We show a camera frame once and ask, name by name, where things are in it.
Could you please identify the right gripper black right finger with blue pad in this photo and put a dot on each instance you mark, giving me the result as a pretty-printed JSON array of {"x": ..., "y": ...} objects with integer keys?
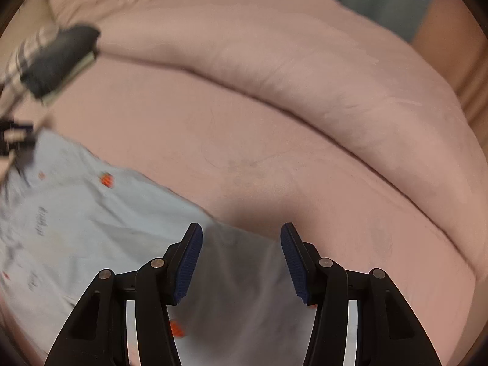
[{"x": 389, "y": 332}]

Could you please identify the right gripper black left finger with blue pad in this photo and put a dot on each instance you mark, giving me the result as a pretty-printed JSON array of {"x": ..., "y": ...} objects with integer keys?
[{"x": 95, "y": 333}]

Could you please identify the light blue strawberry jeans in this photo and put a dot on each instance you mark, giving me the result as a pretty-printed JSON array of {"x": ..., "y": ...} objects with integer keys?
[{"x": 66, "y": 215}]

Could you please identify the plaid pillow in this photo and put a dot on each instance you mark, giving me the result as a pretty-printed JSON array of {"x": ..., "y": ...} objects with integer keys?
[{"x": 20, "y": 60}]

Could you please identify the folded pale green garment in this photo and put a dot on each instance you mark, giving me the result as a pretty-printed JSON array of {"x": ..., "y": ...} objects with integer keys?
[{"x": 85, "y": 62}]

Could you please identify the folded dark denim jeans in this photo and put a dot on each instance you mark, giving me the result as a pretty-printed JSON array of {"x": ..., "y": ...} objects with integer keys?
[{"x": 53, "y": 64}]

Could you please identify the pink bed sheet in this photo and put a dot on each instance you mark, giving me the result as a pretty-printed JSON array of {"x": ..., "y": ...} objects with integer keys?
[{"x": 253, "y": 167}]

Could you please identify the pink duvet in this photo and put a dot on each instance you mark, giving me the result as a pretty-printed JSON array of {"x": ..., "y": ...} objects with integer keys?
[{"x": 353, "y": 80}]

